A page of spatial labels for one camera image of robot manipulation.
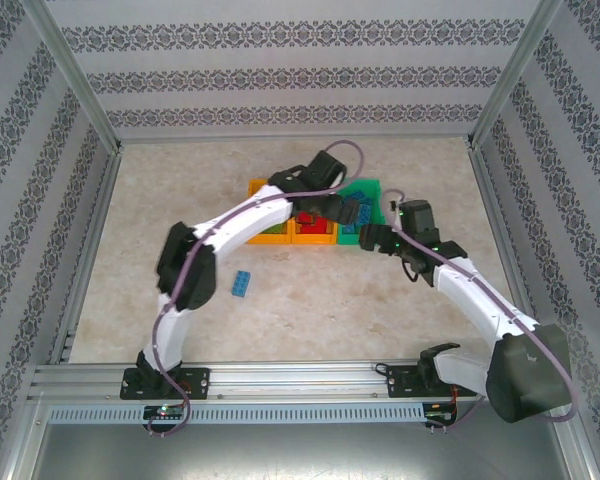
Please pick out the red square lego brick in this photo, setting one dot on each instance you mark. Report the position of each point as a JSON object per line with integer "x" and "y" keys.
{"x": 310, "y": 218}

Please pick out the red long lego brick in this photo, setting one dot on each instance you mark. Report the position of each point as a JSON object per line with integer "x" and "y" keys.
{"x": 316, "y": 229}

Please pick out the green lego brick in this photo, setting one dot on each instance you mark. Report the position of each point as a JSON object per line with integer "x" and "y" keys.
{"x": 277, "y": 229}

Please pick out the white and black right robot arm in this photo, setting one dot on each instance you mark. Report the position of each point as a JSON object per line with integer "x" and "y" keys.
{"x": 480, "y": 300}

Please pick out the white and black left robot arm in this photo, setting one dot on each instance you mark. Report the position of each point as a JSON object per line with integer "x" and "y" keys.
{"x": 250, "y": 220}

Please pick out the green plastic bin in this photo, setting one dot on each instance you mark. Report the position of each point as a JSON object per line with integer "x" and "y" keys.
{"x": 349, "y": 240}

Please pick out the small circuit board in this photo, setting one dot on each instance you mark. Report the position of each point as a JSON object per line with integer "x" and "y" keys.
{"x": 165, "y": 411}
{"x": 440, "y": 415}

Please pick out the grey metal front shelf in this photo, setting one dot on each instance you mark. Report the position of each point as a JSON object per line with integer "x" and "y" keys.
{"x": 300, "y": 455}

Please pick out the aluminium back rail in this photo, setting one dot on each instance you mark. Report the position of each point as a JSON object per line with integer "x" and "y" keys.
{"x": 295, "y": 136}

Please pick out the aluminium side rail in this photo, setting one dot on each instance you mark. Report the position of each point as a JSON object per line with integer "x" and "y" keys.
{"x": 493, "y": 200}
{"x": 101, "y": 200}

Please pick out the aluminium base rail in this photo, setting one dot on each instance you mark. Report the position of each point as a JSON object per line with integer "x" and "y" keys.
{"x": 290, "y": 380}

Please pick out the aluminium frame post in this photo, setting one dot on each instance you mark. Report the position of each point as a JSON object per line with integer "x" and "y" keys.
{"x": 516, "y": 70}
{"x": 71, "y": 70}

